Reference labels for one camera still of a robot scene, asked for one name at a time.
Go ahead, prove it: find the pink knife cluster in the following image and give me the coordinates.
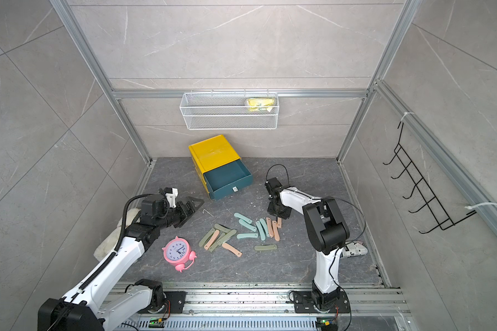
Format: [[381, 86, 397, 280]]
[[204, 230, 220, 250], [266, 217, 274, 237], [271, 220, 280, 241]]

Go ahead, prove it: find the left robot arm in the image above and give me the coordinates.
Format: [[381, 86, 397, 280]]
[[37, 188, 204, 330]]

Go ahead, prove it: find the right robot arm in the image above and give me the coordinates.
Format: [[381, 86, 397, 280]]
[[265, 176, 351, 313]]

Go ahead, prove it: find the yellow drawer cabinet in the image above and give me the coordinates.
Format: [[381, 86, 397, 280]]
[[189, 135, 241, 194]]

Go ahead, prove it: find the mint knife vertical right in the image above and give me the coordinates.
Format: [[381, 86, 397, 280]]
[[259, 219, 271, 237]]

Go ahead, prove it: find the olive knife far left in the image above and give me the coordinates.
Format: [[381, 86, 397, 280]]
[[198, 228, 215, 248]]

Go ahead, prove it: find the olive knife top left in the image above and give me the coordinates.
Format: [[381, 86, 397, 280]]
[[213, 223, 231, 233]]

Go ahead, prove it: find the olive knife under diagonal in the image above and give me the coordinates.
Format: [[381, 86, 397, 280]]
[[209, 233, 226, 252]]

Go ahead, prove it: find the pink alarm clock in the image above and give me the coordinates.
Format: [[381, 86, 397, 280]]
[[162, 237, 197, 273]]

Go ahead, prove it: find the olive knife lower right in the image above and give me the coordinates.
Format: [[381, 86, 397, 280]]
[[254, 244, 277, 252]]

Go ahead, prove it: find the mint knife horizontal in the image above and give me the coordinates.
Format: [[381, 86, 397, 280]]
[[236, 233, 260, 239]]

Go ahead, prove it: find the olive knife long diagonal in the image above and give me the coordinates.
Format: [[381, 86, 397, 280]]
[[217, 229, 237, 245]]

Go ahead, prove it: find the white plush dog toy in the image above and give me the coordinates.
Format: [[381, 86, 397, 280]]
[[93, 208, 141, 262]]

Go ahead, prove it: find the yellow sponge in basket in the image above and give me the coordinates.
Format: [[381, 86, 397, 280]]
[[244, 97, 276, 113]]

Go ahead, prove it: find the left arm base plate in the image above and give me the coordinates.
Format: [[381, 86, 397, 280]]
[[138, 291, 187, 315]]

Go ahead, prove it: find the white wire wall basket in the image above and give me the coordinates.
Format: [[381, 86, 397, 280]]
[[179, 91, 280, 130]]

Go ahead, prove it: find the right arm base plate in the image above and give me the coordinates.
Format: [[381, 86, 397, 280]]
[[288, 289, 351, 314]]

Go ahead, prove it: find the black wire hook rack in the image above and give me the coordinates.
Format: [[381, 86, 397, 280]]
[[382, 122, 477, 234]]

